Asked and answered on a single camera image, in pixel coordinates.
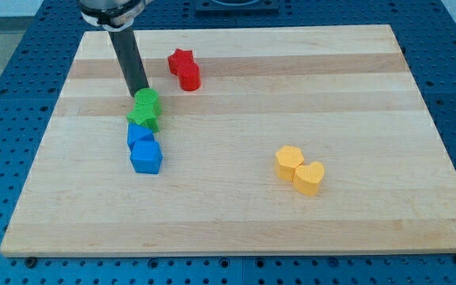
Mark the wooden board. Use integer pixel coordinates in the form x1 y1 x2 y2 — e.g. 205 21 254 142
0 25 456 257

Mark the red cylinder block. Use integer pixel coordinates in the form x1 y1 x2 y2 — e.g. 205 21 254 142
177 63 201 91

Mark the green star block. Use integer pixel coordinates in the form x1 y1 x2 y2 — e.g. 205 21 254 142
126 104 162 133

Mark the yellow hexagon block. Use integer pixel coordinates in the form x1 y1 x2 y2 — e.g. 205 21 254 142
274 145 305 181

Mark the blue cube block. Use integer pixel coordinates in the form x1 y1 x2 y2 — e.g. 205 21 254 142
130 140 163 174

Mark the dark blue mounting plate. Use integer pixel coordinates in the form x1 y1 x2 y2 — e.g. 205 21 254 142
195 0 279 16

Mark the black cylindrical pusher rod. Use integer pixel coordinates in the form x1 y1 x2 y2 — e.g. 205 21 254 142
108 26 150 97

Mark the blue triangle block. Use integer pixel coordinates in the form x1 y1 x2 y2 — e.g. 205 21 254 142
127 123 154 150

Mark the yellow heart block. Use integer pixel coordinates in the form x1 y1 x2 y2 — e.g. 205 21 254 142
292 161 325 196

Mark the green cylinder block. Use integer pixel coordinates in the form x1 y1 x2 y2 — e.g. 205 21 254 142
134 88 162 116

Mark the red star block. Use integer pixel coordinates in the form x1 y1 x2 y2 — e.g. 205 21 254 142
167 48 194 75

